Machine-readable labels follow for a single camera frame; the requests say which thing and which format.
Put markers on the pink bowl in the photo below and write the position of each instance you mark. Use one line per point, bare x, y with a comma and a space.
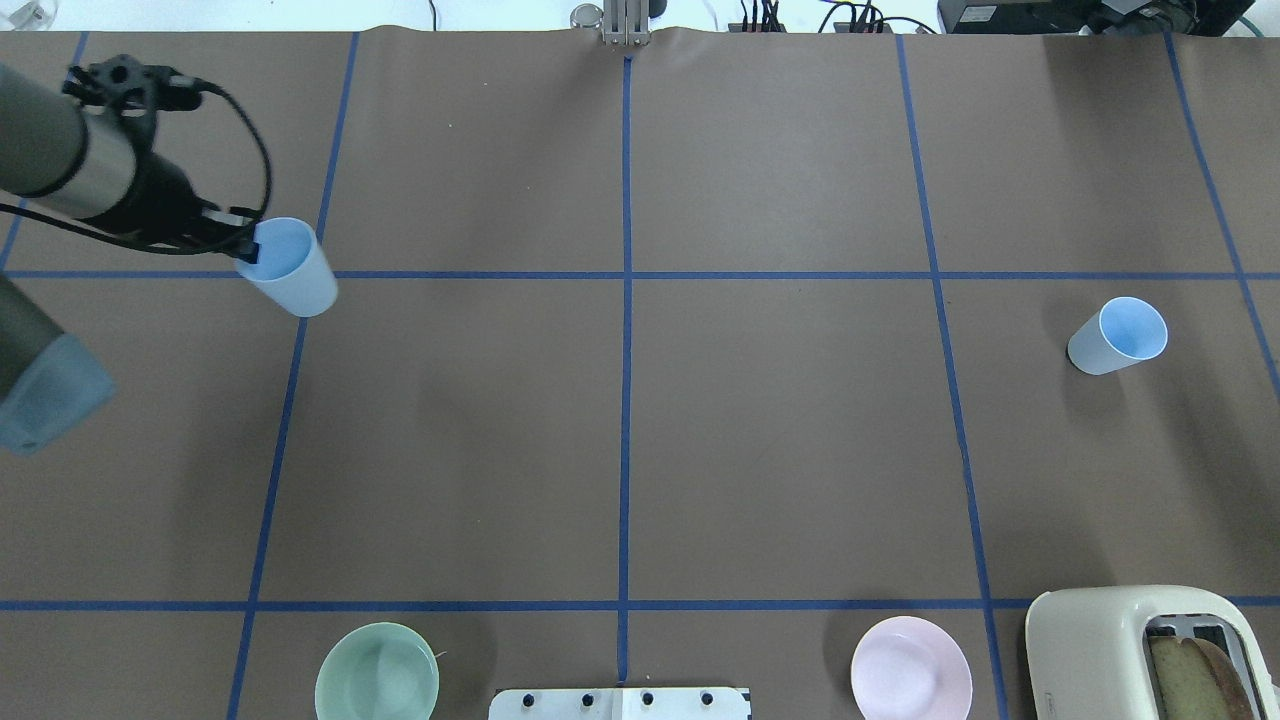
910, 668

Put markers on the black device on shelf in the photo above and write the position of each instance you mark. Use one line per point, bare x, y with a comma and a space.
1120, 18

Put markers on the light blue cup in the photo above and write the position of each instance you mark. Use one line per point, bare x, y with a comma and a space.
1126, 331
291, 267

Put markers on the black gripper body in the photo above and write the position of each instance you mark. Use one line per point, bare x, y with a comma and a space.
163, 196

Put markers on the green bowl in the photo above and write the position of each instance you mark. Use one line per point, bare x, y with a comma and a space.
378, 671

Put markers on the cream toaster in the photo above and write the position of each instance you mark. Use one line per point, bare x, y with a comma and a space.
1088, 655

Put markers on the bread slice in toaster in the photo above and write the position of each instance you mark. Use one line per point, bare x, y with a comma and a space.
1196, 680

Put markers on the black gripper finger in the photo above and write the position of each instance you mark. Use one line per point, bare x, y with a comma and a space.
230, 232

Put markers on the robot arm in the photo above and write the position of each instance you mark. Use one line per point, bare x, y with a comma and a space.
51, 382

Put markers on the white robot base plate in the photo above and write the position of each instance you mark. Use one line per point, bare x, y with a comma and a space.
623, 703

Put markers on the metal camera mount clamp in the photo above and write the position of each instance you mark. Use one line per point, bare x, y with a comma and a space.
620, 23

